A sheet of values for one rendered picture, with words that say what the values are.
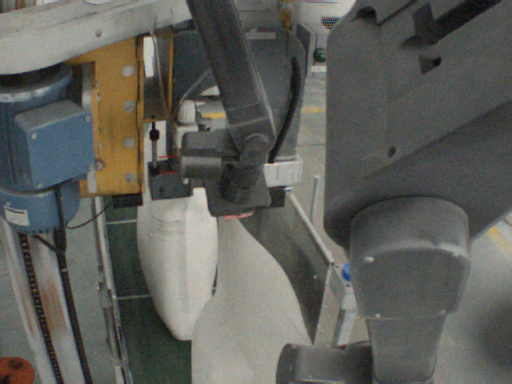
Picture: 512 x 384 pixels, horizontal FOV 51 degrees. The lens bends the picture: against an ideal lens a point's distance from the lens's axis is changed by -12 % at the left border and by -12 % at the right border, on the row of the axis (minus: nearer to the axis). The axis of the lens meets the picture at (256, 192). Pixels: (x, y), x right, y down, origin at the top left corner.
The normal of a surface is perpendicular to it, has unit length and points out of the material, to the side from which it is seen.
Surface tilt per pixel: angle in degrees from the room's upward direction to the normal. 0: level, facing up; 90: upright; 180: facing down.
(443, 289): 120
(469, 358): 0
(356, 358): 33
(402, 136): 60
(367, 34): 46
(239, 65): 104
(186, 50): 90
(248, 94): 94
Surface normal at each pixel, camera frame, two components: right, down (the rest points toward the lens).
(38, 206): 0.40, 0.52
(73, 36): 0.82, 0.34
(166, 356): 0.06, -0.85
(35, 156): 0.65, 0.43
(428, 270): -0.08, 0.88
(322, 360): 0.18, -0.46
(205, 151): 0.10, 0.73
